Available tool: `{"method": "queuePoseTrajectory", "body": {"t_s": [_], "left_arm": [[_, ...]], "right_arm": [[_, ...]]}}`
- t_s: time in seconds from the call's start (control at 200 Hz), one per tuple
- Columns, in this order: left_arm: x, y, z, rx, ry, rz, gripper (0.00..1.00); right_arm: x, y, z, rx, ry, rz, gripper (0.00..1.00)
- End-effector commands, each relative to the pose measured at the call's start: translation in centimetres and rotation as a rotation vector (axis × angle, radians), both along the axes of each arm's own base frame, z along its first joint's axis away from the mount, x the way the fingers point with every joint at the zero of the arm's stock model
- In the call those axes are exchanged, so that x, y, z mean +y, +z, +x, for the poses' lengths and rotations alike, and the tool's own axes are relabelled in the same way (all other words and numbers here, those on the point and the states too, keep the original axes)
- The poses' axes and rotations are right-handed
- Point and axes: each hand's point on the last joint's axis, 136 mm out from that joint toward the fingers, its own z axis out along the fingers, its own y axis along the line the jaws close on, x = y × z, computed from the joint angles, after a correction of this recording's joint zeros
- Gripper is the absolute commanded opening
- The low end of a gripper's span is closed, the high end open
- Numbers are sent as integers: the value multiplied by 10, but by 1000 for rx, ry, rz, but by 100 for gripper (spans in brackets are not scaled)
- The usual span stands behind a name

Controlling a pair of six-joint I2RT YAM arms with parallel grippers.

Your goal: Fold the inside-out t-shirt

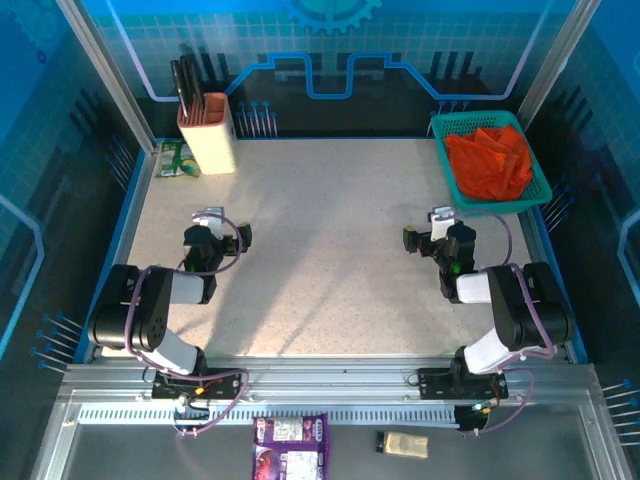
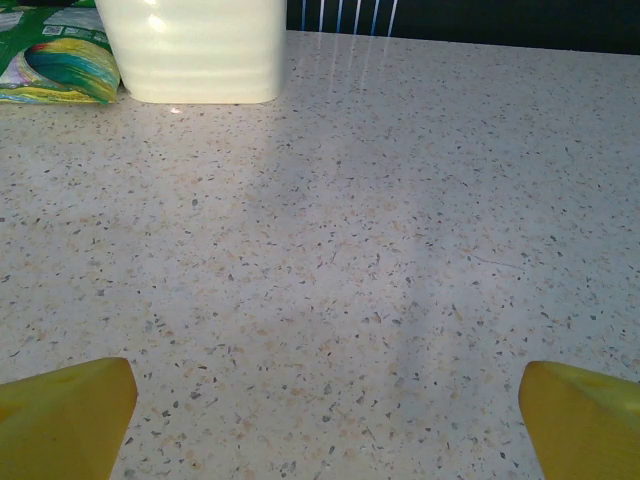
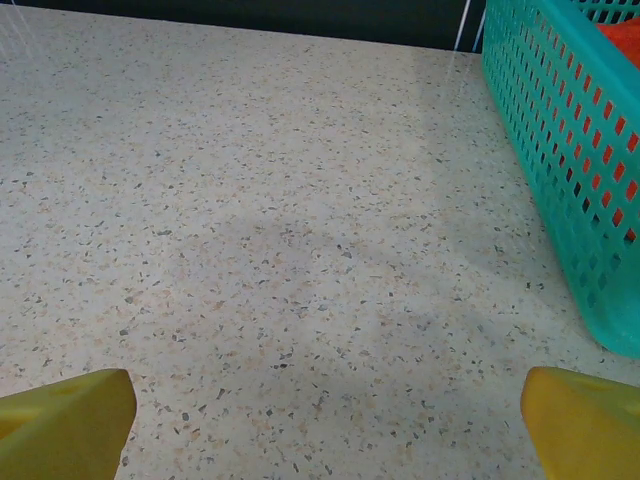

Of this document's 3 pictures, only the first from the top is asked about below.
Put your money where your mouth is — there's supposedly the teal plastic basket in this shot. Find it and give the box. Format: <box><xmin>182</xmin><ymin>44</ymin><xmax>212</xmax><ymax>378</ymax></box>
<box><xmin>430</xmin><ymin>110</ymin><xmax>554</xmax><ymax>215</ymax></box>

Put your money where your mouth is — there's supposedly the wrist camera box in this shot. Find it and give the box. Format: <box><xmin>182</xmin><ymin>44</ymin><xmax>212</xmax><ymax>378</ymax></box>
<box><xmin>192</xmin><ymin>206</ymin><xmax>224</xmax><ymax>237</ymax></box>
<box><xmin>426</xmin><ymin>205</ymin><xmax>458</xmax><ymax>242</ymax></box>

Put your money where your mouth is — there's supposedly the orange t-shirt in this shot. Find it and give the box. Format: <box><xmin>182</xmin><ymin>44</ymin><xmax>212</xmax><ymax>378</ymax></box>
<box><xmin>444</xmin><ymin>124</ymin><xmax>534</xmax><ymax>202</ymax></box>

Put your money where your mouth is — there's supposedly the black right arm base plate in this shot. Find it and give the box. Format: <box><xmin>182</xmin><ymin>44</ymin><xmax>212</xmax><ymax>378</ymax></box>
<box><xmin>417</xmin><ymin>367</ymin><xmax>509</xmax><ymax>401</ymax></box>

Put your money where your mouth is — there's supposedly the green snack packet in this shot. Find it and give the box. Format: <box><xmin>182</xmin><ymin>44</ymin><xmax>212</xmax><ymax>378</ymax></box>
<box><xmin>155</xmin><ymin>140</ymin><xmax>201</xmax><ymax>179</ymax></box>

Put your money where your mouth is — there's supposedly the aluminium corner post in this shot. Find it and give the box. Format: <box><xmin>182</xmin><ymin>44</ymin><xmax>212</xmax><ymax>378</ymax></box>
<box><xmin>517</xmin><ymin>0</ymin><xmax>601</xmax><ymax>132</ymax></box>
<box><xmin>55</xmin><ymin>0</ymin><xmax>157</xmax><ymax>154</ymax></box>

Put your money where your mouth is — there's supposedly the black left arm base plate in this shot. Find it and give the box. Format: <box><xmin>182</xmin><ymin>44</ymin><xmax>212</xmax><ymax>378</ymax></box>
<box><xmin>151</xmin><ymin>367</ymin><xmax>242</xmax><ymax>401</ymax></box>

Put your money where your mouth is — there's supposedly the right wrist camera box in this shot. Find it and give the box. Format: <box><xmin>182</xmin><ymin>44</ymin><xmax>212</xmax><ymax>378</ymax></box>
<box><xmin>426</xmin><ymin>205</ymin><xmax>458</xmax><ymax>242</ymax></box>

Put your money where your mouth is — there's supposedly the slotted grey cable duct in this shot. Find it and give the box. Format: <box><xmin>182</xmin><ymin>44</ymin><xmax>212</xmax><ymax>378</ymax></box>
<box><xmin>77</xmin><ymin>403</ymin><xmax>461</xmax><ymax>427</ymax></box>

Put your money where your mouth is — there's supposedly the black knife handle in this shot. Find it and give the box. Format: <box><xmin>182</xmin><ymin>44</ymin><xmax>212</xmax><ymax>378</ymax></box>
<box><xmin>169</xmin><ymin>59</ymin><xmax>189</xmax><ymax>118</ymax></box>
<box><xmin>189</xmin><ymin>53</ymin><xmax>207</xmax><ymax>101</ymax></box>
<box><xmin>179</xmin><ymin>54</ymin><xmax>200</xmax><ymax>114</ymax></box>

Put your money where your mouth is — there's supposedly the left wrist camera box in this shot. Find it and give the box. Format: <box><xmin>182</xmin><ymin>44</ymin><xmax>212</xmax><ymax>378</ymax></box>
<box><xmin>192</xmin><ymin>206</ymin><xmax>224</xmax><ymax>237</ymax></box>

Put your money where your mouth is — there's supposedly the small beige packet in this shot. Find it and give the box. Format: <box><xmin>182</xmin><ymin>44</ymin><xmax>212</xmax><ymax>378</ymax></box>
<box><xmin>374</xmin><ymin>430</ymin><xmax>430</xmax><ymax>459</ymax></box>

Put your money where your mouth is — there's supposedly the aluminium frame rail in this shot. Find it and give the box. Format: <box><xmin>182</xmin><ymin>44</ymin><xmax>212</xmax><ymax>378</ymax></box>
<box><xmin>59</xmin><ymin>355</ymin><xmax>601</xmax><ymax>402</ymax></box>

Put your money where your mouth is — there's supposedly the beige knife block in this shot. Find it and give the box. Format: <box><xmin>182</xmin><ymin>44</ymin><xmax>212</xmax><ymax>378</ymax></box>
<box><xmin>177</xmin><ymin>92</ymin><xmax>237</xmax><ymax>175</ymax></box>

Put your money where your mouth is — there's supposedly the purple snack packet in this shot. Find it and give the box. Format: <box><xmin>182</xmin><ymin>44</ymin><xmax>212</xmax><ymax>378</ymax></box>
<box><xmin>251</xmin><ymin>412</ymin><xmax>331</xmax><ymax>480</ymax></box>

